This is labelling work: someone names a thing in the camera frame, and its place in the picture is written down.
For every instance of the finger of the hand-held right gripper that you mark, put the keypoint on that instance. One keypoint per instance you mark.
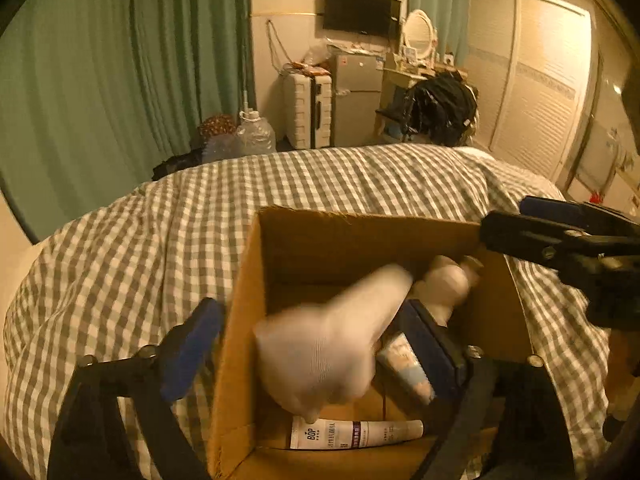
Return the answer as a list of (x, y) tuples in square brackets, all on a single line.
[(525, 240), (550, 208)]

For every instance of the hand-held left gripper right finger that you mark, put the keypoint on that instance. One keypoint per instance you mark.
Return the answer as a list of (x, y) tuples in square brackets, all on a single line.
[(431, 347)]

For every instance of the white tube with blue label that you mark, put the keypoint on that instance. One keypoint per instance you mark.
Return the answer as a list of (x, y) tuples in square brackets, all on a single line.
[(406, 366)]

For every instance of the black wall television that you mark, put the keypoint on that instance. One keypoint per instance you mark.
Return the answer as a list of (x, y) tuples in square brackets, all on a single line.
[(361, 10)]

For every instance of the wide green curtain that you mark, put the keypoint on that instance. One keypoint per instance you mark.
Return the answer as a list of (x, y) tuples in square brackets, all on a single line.
[(100, 75)]

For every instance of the brown patterned cloth bundle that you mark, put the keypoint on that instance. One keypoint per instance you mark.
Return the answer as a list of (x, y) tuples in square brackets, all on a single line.
[(216, 124)]

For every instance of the wooden dressing table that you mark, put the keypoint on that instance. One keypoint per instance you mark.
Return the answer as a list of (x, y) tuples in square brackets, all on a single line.
[(400, 77)]

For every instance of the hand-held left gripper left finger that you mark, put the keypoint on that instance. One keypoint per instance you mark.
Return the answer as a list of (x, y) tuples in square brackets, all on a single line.
[(192, 350)]

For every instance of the white sock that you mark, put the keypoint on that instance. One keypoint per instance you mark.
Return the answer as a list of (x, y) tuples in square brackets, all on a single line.
[(325, 345)]

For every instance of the clear water jug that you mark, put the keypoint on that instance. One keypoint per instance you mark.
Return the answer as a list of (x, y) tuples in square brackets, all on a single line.
[(255, 132)]

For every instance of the white sliding wardrobe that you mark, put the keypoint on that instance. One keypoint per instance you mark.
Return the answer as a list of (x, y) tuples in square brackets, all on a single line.
[(530, 75)]

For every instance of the silver mini fridge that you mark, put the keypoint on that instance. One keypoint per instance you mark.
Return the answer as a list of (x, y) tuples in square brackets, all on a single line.
[(356, 95)]

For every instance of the white tube with purple band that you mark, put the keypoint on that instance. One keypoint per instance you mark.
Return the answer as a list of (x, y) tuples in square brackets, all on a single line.
[(350, 433)]

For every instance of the clear plastic bag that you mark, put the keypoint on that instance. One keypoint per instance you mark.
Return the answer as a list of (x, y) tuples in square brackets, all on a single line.
[(222, 147)]

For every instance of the grey checked blanket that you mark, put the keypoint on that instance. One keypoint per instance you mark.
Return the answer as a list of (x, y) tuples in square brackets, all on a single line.
[(150, 250)]

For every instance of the brown cardboard box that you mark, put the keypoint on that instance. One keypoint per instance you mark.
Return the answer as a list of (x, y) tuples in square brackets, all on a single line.
[(300, 245)]

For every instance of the pile of black bags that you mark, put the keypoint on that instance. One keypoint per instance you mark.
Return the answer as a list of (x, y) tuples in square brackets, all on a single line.
[(442, 107)]

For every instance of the white ribbed suitcase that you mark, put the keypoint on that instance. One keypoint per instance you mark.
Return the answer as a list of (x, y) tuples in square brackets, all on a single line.
[(307, 107)]

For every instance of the narrow green curtain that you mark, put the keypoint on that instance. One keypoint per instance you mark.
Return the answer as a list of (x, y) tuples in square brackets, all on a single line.
[(440, 10)]

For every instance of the small white pump bottle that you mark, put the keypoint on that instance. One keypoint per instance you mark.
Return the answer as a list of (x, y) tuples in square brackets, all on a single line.
[(447, 285)]

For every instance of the round white vanity mirror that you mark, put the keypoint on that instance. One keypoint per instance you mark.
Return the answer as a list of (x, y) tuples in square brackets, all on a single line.
[(418, 30)]

